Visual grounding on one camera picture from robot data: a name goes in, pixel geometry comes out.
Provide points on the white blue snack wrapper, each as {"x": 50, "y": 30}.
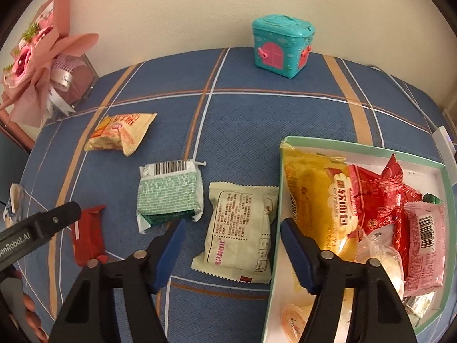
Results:
{"x": 16, "y": 200}

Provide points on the green-rimmed white cardboard box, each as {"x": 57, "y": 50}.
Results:
{"x": 364, "y": 155}

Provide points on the orange cream snack packet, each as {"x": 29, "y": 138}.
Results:
{"x": 117, "y": 130}

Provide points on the green brick-pattern snack packet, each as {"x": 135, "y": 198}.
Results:
{"x": 167, "y": 193}

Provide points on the clear packet with white ball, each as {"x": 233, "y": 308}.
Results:
{"x": 383, "y": 268}

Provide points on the small red snack packet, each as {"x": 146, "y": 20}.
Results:
{"x": 396, "y": 178}

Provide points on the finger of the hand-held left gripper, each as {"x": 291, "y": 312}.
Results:
{"x": 57, "y": 219}

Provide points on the white power strip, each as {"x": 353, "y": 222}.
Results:
{"x": 446, "y": 150}

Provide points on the long red snack packet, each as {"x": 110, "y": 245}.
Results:
{"x": 87, "y": 235}

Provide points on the pink paper flower bouquet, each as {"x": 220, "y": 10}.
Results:
{"x": 35, "y": 64}

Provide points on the pink snack packet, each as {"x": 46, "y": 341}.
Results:
{"x": 425, "y": 246}

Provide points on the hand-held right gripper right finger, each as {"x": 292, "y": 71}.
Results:
{"x": 298, "y": 257}

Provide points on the teal toy house box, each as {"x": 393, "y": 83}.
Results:
{"x": 282, "y": 53}

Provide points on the yellow bread packet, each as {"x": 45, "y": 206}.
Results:
{"x": 314, "y": 193}

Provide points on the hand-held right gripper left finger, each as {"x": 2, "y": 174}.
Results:
{"x": 171, "y": 253}

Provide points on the blue plaid cloth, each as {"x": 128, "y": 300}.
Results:
{"x": 250, "y": 132}

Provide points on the pink translucent box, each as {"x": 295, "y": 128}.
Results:
{"x": 80, "y": 82}

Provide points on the person's left hand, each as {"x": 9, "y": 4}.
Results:
{"x": 34, "y": 319}

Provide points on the silver wrapped candy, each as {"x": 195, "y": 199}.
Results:
{"x": 419, "y": 303}

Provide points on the orange jelly cup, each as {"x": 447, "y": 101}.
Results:
{"x": 292, "y": 323}

